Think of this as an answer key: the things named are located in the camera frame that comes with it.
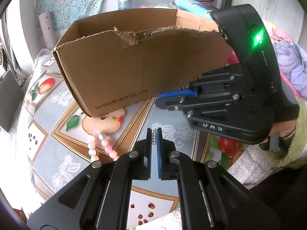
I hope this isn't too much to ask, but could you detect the dark cabinet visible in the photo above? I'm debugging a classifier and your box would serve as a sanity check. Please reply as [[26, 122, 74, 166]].
[[0, 71, 24, 132]]

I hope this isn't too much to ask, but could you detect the silver rhinestone clip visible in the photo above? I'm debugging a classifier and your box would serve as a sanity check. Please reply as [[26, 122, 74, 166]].
[[151, 128, 158, 145]]

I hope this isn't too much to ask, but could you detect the pink orange bead bracelet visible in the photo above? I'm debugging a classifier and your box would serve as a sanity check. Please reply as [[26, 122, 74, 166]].
[[87, 130, 120, 162]]

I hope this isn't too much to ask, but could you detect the fruit pattern tablecloth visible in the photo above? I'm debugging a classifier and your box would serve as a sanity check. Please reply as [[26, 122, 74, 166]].
[[17, 57, 243, 217]]

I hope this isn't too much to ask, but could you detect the floral teal curtain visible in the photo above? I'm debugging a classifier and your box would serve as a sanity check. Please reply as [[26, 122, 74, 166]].
[[35, 0, 104, 35]]

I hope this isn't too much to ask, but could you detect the pink rolled mat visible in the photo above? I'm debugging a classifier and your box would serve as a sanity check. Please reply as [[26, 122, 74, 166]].
[[39, 11, 56, 50]]

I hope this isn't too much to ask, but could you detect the pink floral blanket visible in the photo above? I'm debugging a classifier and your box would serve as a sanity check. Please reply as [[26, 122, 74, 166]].
[[263, 20, 306, 101]]

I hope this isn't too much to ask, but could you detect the blue water jug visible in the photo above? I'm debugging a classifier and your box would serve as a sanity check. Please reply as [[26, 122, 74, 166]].
[[118, 0, 133, 10]]

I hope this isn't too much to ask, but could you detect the right hand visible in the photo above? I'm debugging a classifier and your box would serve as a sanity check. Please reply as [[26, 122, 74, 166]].
[[269, 119, 297, 146]]

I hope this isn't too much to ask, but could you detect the white plastic bag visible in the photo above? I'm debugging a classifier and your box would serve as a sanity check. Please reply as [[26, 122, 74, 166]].
[[34, 48, 53, 65]]

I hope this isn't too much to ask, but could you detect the brown cardboard box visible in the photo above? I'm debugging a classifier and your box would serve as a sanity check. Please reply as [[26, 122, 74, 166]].
[[53, 8, 232, 117]]

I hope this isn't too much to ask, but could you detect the blue pillow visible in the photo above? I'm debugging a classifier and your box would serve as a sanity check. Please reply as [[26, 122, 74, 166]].
[[174, 0, 211, 16]]

